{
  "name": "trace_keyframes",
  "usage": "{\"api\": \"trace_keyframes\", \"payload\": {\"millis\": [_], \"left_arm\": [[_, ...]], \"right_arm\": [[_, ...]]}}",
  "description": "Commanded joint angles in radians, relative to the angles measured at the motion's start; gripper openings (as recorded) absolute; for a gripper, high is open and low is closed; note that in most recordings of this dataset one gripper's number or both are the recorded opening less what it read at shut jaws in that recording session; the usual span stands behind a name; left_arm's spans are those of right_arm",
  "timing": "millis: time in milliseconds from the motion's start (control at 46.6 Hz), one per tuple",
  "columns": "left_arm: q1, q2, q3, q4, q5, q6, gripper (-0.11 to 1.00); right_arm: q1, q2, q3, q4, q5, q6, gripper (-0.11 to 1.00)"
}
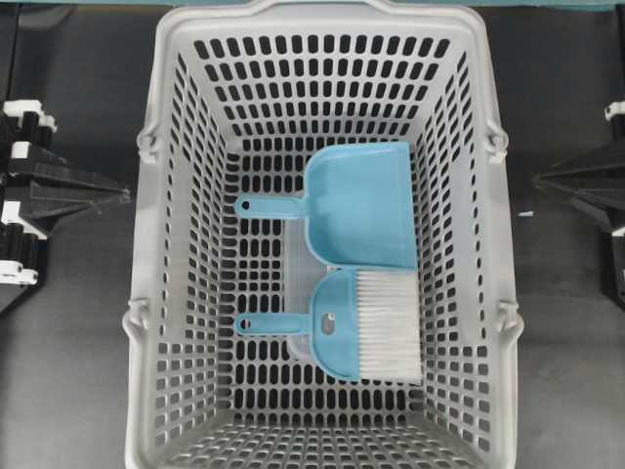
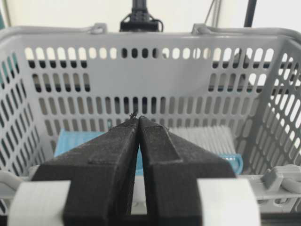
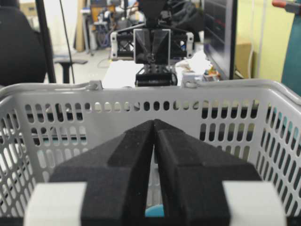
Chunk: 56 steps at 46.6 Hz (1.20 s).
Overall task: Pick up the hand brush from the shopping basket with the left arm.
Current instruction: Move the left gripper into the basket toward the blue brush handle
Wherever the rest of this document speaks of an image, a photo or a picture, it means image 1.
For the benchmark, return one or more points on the clear plastic container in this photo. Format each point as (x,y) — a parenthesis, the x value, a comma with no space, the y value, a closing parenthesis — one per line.
(301,270)

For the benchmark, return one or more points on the blue plastic dustpan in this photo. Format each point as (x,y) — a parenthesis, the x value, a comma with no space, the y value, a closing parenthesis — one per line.
(357,205)

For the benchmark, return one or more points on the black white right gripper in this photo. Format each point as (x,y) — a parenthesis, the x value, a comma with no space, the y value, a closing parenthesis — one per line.
(595,189)

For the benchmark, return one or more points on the grey plastic shopping basket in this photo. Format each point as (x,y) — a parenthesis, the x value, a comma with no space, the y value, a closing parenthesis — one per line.
(240,98)

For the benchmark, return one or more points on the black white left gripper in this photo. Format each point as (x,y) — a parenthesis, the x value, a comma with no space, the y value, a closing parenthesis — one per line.
(31,191)

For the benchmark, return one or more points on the blue hand brush white bristles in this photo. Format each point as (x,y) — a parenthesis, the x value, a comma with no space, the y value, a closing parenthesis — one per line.
(361,325)

